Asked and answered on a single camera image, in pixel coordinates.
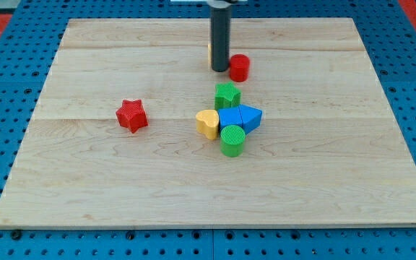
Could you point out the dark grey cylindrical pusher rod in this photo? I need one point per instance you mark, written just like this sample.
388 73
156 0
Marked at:
220 16

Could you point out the yellow hexagon block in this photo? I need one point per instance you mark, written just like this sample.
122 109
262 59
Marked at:
209 54

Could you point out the yellow heart block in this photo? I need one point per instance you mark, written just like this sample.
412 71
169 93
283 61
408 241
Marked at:
207 123

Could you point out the red cylinder block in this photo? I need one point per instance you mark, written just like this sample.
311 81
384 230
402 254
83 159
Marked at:
239 67

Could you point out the green star block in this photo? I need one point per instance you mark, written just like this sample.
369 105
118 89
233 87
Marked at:
227 95

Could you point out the blue cube block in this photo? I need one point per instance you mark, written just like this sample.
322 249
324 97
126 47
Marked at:
230 116

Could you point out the blue triangle block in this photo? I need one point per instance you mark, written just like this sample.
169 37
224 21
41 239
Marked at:
251 118

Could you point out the green cylinder block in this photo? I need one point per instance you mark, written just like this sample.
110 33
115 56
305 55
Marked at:
232 140

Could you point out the red star block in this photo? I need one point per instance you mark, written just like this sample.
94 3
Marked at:
132 115

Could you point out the light wooden board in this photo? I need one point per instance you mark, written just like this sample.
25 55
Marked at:
328 152

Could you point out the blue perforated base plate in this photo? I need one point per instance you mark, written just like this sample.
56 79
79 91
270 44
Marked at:
27 48

